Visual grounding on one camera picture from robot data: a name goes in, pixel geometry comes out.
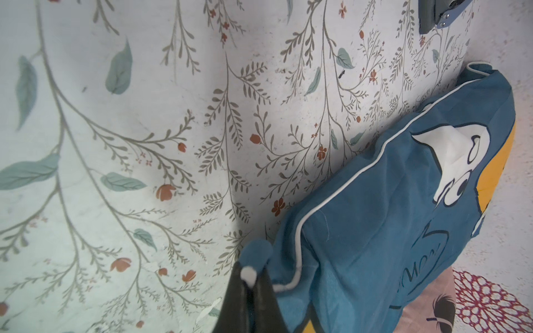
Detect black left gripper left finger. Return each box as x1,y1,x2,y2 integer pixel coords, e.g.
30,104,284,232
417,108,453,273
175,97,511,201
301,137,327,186
213,262,251,333

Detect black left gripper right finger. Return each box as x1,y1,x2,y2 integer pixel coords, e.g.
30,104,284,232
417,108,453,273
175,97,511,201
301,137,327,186
252,270,288,333

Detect blue cartoon pillowcase pillow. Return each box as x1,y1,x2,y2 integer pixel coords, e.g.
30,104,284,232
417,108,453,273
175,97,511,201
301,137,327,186
238,62,516,332

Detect pink good night pillow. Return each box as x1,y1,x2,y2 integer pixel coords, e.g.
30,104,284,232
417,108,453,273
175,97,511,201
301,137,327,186
394,267,456,333

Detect grey blue hole punch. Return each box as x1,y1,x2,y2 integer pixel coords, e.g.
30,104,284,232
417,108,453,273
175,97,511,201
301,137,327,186
419,0,472,35

